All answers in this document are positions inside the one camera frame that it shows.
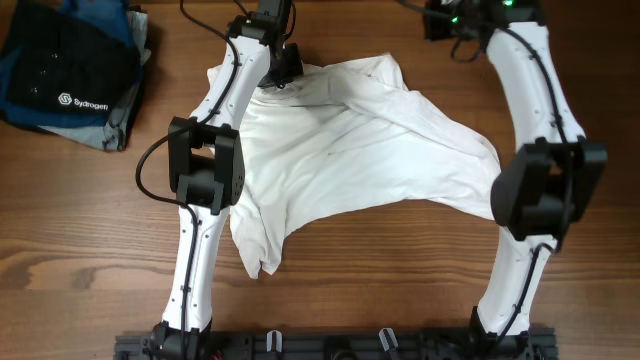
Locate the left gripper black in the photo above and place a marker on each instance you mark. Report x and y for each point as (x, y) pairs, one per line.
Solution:
(295, 67)

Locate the black folded shirt with logo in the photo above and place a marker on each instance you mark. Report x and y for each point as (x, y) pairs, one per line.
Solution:
(65, 60)

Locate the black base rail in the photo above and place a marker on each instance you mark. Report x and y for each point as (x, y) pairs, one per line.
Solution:
(434, 343)

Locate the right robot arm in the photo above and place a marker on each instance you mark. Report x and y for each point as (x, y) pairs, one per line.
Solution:
(547, 186)

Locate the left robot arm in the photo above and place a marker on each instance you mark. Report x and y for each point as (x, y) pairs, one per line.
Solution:
(207, 173)

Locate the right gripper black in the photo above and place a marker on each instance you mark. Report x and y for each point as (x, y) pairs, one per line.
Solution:
(432, 17)

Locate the white polo shirt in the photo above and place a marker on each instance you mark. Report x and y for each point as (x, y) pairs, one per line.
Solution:
(346, 137)

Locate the blue folded shirt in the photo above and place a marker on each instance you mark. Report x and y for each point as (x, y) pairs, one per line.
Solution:
(107, 20)

